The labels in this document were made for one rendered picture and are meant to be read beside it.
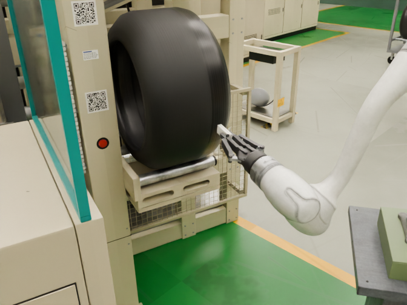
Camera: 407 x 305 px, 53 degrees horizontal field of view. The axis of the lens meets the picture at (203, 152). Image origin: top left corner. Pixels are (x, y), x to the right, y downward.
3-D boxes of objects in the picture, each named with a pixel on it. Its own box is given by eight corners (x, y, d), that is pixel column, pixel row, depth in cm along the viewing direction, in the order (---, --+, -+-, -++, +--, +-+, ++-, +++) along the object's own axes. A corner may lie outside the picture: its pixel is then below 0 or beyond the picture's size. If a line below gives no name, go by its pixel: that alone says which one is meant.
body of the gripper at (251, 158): (275, 153, 116) (256, 137, 123) (250, 160, 113) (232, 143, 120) (271, 174, 121) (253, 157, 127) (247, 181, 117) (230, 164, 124)
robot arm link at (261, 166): (261, 169, 108) (249, 157, 113) (257, 195, 113) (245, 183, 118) (289, 161, 112) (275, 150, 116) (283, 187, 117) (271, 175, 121)
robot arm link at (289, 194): (251, 184, 109) (271, 204, 118) (287, 221, 98) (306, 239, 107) (280, 155, 109) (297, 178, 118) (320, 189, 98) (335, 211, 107)
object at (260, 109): (275, 132, 412) (281, 52, 375) (229, 117, 449) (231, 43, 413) (294, 121, 434) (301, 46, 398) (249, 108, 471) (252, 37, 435)
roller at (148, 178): (135, 178, 152) (131, 174, 156) (137, 189, 153) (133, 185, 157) (217, 156, 167) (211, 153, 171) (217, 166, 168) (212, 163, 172)
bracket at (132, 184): (134, 202, 151) (132, 179, 147) (103, 158, 182) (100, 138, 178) (143, 200, 153) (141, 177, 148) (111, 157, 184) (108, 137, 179)
